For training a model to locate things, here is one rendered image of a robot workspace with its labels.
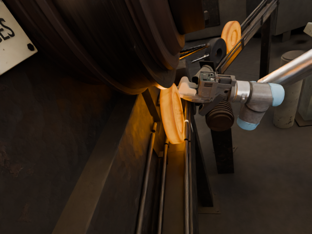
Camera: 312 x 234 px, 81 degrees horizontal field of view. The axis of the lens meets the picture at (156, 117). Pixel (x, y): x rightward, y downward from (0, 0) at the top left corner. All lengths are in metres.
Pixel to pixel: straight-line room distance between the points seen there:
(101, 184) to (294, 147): 1.29
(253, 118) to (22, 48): 0.67
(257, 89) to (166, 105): 0.32
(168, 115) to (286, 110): 1.07
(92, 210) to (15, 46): 0.23
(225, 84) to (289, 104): 0.82
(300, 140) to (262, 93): 0.87
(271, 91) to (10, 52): 0.64
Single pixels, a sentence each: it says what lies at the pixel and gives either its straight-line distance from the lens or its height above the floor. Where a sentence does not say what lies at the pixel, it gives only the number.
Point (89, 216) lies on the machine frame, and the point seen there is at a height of 0.87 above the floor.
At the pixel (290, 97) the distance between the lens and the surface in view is 1.38.
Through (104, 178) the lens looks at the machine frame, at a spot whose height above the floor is 0.87.
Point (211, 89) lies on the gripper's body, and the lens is 0.62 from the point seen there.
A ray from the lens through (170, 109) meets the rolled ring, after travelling 0.47.
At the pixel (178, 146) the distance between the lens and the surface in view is 0.58.
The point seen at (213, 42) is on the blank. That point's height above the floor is 0.78.
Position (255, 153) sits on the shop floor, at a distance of 1.38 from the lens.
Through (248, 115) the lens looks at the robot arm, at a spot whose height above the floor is 0.61.
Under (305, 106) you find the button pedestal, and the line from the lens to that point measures 1.58.
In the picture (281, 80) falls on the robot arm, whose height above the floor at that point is 0.67.
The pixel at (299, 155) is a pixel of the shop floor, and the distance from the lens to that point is 1.42.
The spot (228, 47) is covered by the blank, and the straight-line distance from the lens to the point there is 1.02.
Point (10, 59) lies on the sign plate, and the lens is 0.27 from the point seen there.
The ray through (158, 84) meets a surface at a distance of 0.30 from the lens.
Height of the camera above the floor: 1.10
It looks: 37 degrees down
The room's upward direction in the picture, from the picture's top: 22 degrees counter-clockwise
